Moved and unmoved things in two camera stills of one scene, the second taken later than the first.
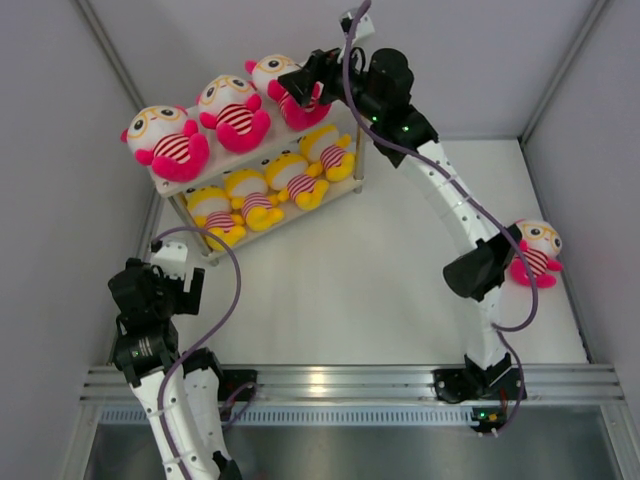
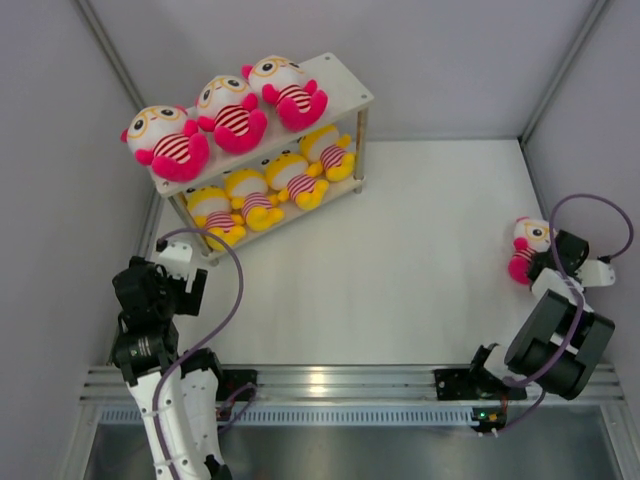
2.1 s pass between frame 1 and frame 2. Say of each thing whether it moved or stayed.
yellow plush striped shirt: stayed
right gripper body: moved
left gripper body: stayed
